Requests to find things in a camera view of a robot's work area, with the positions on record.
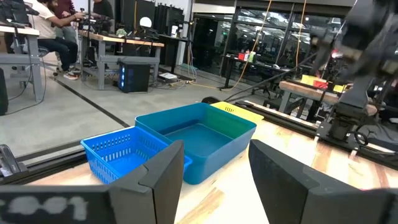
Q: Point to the wooden bench with grey legs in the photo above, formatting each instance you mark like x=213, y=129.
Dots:
x=304, y=90

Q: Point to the black computer tower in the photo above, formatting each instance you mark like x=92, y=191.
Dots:
x=133, y=76

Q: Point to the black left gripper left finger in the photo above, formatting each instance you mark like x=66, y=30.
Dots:
x=155, y=193

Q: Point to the white dome lamp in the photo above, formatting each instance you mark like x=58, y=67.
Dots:
x=145, y=21

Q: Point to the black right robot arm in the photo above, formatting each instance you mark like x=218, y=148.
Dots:
x=357, y=93

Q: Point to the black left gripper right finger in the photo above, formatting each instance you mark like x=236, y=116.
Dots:
x=289, y=193

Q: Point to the wooden top grey workbench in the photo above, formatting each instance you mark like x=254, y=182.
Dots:
x=102, y=59

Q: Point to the person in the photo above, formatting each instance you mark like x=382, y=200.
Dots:
x=63, y=18
x=43, y=25
x=102, y=7

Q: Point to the large teal plastic bin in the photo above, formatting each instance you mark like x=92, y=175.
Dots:
x=202, y=140

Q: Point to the small yellow perforated basket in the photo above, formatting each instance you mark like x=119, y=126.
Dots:
x=239, y=112

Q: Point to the grey metal desk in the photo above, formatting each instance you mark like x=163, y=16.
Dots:
x=18, y=59

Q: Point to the small blue perforated basket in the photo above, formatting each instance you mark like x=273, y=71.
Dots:
x=124, y=155

